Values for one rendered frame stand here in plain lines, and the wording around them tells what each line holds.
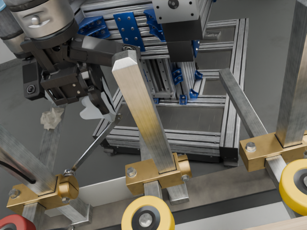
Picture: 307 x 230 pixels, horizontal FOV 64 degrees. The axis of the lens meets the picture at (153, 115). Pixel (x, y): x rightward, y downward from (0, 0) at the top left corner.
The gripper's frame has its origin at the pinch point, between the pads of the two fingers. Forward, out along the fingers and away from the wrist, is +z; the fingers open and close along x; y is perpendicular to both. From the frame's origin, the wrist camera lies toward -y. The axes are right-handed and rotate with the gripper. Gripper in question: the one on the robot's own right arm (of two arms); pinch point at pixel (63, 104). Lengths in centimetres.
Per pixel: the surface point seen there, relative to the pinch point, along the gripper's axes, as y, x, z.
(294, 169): -42, -49, -8
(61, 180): -31.4, -7.0, -4.5
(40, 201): -34.4, -2.3, -3.6
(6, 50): 214, 139, 62
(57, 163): 46, 57, 83
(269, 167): -36, -49, 1
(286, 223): -49, -44, -8
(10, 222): -39.9, -0.5, -8.2
